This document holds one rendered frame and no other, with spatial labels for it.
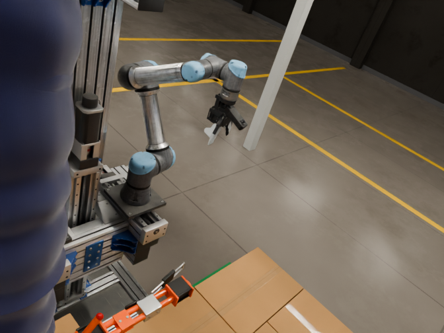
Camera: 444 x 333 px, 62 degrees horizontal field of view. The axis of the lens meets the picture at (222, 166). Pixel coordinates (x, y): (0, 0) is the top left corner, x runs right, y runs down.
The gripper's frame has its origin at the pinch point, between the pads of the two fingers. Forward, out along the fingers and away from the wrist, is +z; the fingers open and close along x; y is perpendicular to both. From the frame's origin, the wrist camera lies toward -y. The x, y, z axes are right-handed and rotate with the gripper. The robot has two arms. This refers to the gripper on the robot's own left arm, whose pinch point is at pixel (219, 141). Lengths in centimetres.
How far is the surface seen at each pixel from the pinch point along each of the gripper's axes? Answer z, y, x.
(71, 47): -60, -21, 99
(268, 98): 73, 76, -264
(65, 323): 52, 1, 75
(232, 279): 93, -26, -24
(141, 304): 38, -18, 60
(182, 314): 93, -18, 16
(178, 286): 37, -23, 45
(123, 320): 38, -18, 68
